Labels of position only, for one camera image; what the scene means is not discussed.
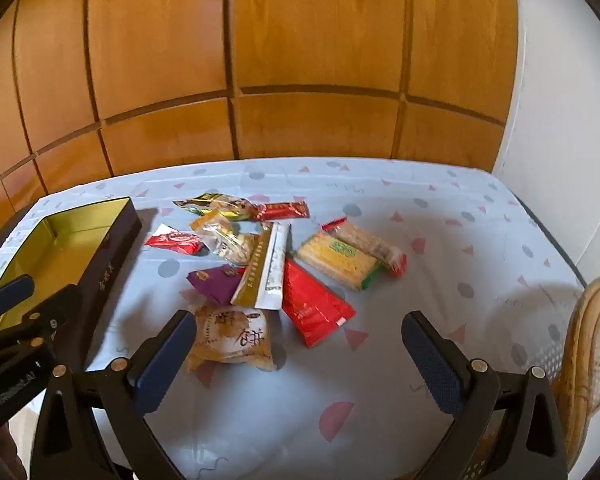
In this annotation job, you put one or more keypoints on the patterned pale tablecloth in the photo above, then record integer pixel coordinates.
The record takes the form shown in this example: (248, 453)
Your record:
(380, 400)

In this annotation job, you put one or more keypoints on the long white gold sachet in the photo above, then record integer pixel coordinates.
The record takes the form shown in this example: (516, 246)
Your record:
(267, 275)

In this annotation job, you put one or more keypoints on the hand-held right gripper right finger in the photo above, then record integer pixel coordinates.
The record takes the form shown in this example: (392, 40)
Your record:
(432, 360)

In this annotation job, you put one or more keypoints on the wicker chair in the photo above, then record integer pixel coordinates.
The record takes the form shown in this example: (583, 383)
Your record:
(587, 340)

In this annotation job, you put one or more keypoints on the red and gold candy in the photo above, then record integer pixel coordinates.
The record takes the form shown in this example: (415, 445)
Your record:
(282, 210)

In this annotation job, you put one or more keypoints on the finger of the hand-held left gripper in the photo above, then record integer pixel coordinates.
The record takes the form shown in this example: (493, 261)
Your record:
(12, 290)
(55, 310)

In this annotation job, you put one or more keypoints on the large red snack packet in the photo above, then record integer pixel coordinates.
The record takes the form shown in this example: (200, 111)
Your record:
(312, 312)

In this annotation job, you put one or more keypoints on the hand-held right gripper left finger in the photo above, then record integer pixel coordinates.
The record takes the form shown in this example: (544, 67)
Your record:
(165, 360)

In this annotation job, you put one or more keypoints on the dark box with gold interior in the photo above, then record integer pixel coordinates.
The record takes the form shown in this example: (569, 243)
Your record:
(105, 260)

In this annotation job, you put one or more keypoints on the red-ended sesame bar packet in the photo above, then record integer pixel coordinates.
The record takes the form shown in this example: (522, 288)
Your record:
(367, 242)

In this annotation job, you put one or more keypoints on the purple snack packet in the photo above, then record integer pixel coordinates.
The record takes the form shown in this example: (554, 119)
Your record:
(215, 284)

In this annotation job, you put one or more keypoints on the green-ended cracker packet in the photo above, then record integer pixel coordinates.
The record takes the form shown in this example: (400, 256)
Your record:
(337, 260)

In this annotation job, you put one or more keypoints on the brown and yellow snack packet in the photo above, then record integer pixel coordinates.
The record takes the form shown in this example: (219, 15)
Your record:
(220, 206)

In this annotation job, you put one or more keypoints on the small red snack packet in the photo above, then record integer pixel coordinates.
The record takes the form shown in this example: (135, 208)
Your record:
(175, 242)

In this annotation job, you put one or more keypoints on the white orange pastry packet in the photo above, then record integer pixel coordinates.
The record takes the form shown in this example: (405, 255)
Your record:
(235, 340)

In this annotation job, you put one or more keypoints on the wooden panelled cabinet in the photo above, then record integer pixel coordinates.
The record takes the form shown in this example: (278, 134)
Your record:
(305, 35)

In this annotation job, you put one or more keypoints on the clear orange seed packet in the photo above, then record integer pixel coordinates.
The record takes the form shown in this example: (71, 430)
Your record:
(230, 242)

